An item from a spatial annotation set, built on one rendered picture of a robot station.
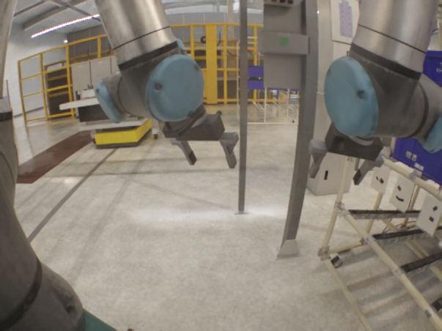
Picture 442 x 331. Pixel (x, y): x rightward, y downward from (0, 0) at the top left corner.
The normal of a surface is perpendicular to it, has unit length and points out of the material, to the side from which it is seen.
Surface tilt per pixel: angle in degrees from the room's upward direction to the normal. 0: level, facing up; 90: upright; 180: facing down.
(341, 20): 90
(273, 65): 90
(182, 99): 95
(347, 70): 95
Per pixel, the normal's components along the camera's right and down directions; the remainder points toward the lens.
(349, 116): -0.99, 0.11
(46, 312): 0.94, -0.34
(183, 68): 0.75, 0.32
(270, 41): 0.07, 0.38
